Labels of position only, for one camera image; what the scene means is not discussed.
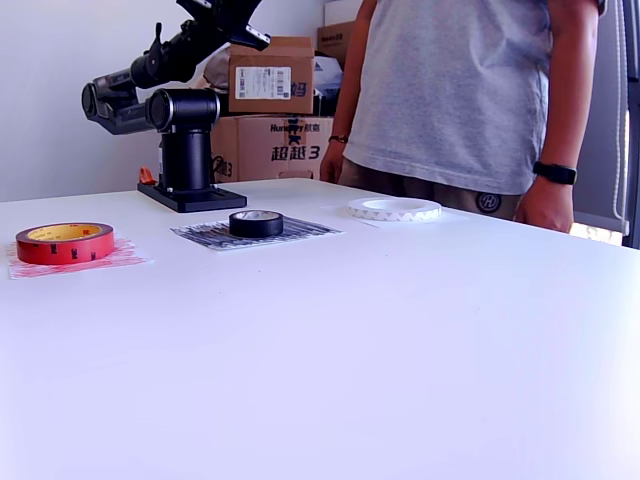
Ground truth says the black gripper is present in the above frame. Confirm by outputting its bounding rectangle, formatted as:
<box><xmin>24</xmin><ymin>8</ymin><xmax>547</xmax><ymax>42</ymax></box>
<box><xmin>174</xmin><ymin>0</ymin><xmax>273</xmax><ymax>52</ymax></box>

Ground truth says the black tape roll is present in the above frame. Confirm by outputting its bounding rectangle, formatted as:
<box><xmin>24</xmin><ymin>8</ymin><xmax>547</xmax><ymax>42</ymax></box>
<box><xmin>228</xmin><ymin>209</ymin><xmax>285</xmax><ymax>239</ymax></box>

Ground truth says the white tape roll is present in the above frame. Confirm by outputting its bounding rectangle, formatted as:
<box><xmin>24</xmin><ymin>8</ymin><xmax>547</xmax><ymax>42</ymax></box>
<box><xmin>347</xmin><ymin>197</ymin><xmax>444</xmax><ymax>225</ymax></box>

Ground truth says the red tape roll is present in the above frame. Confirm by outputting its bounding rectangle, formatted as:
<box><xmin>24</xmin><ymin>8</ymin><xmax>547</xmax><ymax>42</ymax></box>
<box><xmin>14</xmin><ymin>222</ymin><xmax>117</xmax><ymax>266</ymax></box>

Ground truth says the person's left forearm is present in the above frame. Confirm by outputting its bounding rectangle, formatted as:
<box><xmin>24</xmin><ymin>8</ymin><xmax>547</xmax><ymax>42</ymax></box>
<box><xmin>538</xmin><ymin>0</ymin><xmax>601</xmax><ymax>167</ymax></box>

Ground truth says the person's right hand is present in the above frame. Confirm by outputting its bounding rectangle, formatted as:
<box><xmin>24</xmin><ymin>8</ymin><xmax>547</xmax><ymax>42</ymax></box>
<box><xmin>319</xmin><ymin>142</ymin><xmax>347</xmax><ymax>185</ymax></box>

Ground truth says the person's left hand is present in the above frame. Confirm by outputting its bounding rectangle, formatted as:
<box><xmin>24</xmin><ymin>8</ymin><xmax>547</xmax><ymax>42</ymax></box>
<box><xmin>513</xmin><ymin>175</ymin><xmax>575</xmax><ymax>235</ymax></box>

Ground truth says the small cardboard box with label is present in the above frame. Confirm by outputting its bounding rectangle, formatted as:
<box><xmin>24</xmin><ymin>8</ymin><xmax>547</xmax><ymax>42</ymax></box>
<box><xmin>227</xmin><ymin>34</ymin><xmax>317</xmax><ymax>115</ymax></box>

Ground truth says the grey plastic bag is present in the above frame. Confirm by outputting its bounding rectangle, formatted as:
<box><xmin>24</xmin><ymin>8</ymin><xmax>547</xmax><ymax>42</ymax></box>
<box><xmin>194</xmin><ymin>47</ymin><xmax>234</xmax><ymax>91</ymax></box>

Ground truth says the GX760A cardboard box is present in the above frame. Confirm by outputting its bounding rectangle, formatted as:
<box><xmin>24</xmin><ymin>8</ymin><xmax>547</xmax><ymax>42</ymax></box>
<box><xmin>316</xmin><ymin>19</ymin><xmax>359</xmax><ymax>69</ymax></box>

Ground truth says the clear plastic bag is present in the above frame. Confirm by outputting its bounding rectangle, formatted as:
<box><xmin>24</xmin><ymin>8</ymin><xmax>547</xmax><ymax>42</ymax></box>
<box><xmin>313</xmin><ymin>53</ymin><xmax>347</xmax><ymax>101</ymax></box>

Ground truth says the Huntkey cardboard box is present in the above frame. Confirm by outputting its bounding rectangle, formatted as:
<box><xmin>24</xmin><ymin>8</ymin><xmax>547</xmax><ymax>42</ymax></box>
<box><xmin>209</xmin><ymin>114</ymin><xmax>337</xmax><ymax>186</ymax></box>

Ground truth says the black scribbled paper sheet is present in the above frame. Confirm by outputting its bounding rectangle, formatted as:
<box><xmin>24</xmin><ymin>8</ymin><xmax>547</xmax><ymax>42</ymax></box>
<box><xmin>168</xmin><ymin>213</ymin><xmax>344</xmax><ymax>255</ymax></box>

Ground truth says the person torso grey shirt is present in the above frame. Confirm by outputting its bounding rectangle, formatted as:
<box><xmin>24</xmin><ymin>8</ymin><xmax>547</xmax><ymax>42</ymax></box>
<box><xmin>340</xmin><ymin>0</ymin><xmax>609</xmax><ymax>222</ymax></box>

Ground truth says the red scribbled paper sheet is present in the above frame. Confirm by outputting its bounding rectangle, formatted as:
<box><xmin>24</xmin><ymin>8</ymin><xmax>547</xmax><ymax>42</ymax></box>
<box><xmin>2</xmin><ymin>234</ymin><xmax>157</xmax><ymax>281</ymax></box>

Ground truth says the blank white paper sheet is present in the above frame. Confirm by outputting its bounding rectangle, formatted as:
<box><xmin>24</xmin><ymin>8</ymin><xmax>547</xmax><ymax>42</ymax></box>
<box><xmin>319</xmin><ymin>199</ymin><xmax>471</xmax><ymax>230</ymax></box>

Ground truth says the black wristwatch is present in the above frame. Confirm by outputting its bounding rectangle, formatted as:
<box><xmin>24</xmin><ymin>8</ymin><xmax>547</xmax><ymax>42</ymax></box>
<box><xmin>531</xmin><ymin>160</ymin><xmax>579</xmax><ymax>187</ymax></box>

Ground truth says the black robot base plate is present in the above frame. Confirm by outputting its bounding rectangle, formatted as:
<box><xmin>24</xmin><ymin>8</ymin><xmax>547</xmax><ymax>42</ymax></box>
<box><xmin>137</xmin><ymin>180</ymin><xmax>249</xmax><ymax>215</ymax></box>

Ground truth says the white beaded blind cord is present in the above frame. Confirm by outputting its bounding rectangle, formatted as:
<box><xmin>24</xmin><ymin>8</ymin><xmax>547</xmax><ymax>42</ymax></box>
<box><xmin>611</xmin><ymin>0</ymin><xmax>633</xmax><ymax>237</ymax></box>

